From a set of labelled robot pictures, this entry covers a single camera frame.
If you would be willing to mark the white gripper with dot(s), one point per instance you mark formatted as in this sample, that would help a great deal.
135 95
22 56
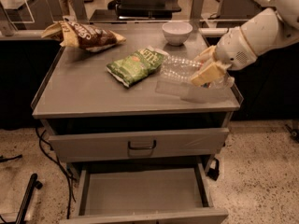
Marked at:
233 49

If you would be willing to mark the clear plastic water bottle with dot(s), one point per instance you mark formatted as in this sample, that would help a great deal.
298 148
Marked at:
179 70

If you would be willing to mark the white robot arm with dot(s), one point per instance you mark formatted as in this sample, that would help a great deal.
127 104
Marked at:
275 27

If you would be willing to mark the grey drawer cabinet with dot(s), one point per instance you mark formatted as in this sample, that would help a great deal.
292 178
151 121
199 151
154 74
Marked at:
79 96

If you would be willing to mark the closed top drawer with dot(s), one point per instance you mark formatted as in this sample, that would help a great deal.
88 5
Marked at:
113 146

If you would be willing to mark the open middle drawer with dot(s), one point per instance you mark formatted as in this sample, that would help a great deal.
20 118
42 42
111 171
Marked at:
149 191

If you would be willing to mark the white ceramic bowl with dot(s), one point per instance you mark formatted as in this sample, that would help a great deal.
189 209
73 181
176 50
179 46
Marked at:
176 32

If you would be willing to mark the green chip bag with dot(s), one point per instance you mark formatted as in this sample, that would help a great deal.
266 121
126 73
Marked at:
137 66

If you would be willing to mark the brown chip bag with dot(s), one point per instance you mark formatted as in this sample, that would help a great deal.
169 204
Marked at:
82 36

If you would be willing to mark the black bar on floor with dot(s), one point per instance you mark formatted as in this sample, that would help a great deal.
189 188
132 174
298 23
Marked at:
32 185

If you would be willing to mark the black drawer handle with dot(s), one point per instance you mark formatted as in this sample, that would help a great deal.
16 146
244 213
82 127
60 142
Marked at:
142 145

